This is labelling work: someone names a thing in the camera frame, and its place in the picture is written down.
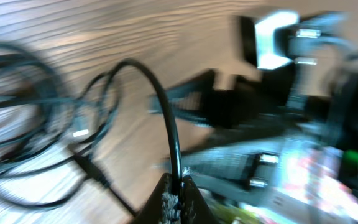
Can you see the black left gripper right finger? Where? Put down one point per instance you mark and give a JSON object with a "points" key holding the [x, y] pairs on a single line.
{"points": [[194, 208]]}

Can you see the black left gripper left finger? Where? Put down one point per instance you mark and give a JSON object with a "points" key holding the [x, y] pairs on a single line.
{"points": [[151, 212]]}

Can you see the black cable removed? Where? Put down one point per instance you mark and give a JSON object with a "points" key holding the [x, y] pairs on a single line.
{"points": [[42, 125], [93, 171]]}

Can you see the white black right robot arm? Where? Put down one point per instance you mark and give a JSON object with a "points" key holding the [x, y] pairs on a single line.
{"points": [[285, 147]]}

